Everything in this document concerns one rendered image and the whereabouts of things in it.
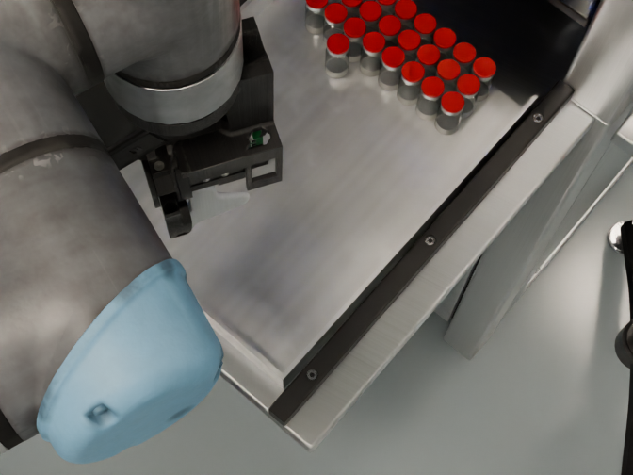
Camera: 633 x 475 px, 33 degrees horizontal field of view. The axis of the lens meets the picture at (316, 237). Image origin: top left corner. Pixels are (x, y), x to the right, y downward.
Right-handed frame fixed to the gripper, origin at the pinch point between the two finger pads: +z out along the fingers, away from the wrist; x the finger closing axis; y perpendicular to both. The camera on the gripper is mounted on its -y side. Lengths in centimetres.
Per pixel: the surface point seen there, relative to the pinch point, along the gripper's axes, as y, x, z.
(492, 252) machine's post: 39, 7, 59
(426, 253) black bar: 20.1, -3.8, 15.4
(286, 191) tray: 10.9, 6.0, 17.5
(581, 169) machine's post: 41.0, 3.1, 26.8
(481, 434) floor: 40, -10, 105
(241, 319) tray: 3.6, -3.9, 17.5
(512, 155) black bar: 30.6, 2.3, 15.2
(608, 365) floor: 65, -6, 104
